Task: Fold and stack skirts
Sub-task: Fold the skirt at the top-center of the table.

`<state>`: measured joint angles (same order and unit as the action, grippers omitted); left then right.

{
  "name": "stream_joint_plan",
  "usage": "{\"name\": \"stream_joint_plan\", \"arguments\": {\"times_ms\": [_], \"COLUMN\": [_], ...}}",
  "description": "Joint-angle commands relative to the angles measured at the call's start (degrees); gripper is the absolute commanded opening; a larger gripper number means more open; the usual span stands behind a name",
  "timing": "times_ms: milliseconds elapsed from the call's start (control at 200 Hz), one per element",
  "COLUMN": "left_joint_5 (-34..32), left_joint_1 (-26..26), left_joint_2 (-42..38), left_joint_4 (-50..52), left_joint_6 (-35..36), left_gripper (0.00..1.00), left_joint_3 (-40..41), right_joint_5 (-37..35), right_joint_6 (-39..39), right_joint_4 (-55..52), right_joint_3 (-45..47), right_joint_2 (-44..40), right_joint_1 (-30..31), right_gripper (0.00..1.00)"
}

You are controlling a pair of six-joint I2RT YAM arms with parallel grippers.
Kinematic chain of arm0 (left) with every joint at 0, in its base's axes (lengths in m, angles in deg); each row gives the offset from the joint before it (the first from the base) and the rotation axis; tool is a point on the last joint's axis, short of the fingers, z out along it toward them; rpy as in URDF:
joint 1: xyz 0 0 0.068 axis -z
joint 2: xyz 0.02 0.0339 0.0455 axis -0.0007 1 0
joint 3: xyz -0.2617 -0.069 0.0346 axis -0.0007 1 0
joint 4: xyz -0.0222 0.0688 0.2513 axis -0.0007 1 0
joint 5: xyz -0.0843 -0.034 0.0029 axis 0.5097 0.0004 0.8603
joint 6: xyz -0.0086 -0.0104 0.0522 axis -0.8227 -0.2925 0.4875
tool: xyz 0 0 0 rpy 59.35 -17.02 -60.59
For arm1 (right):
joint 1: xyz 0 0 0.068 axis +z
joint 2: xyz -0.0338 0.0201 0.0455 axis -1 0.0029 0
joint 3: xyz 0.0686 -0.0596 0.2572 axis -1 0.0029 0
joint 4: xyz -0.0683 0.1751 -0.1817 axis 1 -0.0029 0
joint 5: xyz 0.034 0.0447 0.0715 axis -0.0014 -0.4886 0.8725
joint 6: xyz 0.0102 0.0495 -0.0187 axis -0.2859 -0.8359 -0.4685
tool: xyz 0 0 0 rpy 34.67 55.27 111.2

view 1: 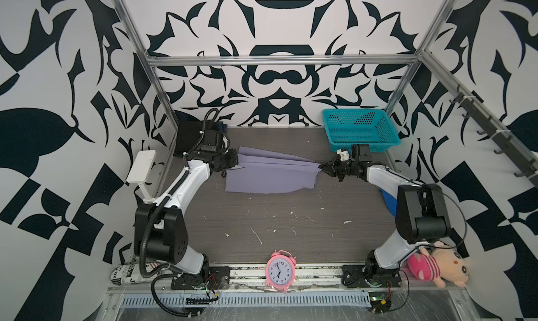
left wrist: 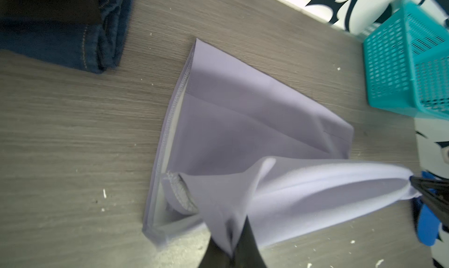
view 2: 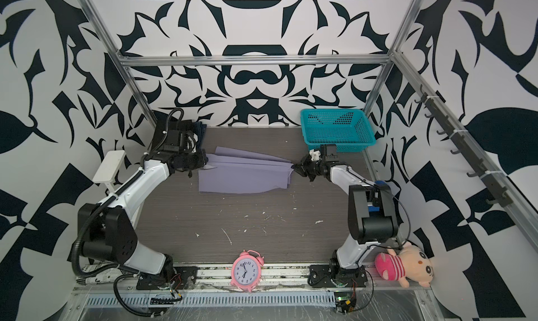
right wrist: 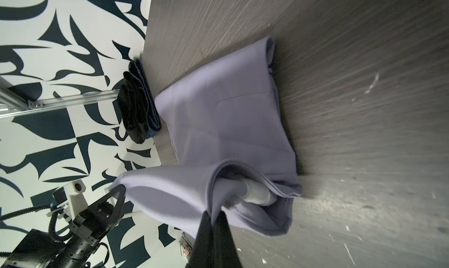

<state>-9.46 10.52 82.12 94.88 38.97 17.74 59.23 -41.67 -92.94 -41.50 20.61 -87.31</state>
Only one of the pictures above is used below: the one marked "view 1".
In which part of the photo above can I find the lavender garment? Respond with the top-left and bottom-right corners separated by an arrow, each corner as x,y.
226,147 -> 320,194

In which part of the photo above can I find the bright blue cloth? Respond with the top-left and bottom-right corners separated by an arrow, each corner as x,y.
380,189 -> 397,217

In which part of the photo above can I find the black coat hook rail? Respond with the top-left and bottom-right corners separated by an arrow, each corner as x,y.
451,84 -> 537,188

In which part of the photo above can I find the rolled newspaper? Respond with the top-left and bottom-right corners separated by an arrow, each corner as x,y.
110,263 -> 163,286

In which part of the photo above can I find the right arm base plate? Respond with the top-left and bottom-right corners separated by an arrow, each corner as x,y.
341,264 -> 402,288

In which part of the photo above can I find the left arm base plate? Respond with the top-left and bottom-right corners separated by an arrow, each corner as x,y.
171,266 -> 231,290

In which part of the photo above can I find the pink alarm clock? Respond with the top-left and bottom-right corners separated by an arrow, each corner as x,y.
266,250 -> 297,293

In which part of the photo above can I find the small green circuit board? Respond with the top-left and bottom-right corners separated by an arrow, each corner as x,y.
368,292 -> 392,315

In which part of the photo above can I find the black corrugated cable hose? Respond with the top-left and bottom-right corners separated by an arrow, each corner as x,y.
138,107 -> 221,318

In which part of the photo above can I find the teal plastic basket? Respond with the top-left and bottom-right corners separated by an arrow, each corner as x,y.
322,109 -> 401,153

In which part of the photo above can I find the white box on stand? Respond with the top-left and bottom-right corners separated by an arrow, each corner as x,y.
126,150 -> 156,203

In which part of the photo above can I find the dark blue denim skirt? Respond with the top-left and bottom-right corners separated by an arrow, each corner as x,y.
214,121 -> 228,137

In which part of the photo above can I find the black garment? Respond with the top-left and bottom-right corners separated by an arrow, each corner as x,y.
173,121 -> 203,158

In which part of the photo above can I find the white slotted cable duct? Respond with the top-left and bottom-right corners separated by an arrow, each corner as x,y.
119,291 -> 373,309

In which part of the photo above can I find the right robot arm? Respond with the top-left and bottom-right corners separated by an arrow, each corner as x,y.
319,144 -> 451,287

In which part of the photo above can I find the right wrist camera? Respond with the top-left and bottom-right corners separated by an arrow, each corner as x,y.
336,149 -> 350,162

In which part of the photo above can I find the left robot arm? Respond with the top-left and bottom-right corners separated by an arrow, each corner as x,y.
134,130 -> 238,284

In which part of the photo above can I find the pink plush pig toy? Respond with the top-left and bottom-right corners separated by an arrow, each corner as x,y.
407,241 -> 469,288

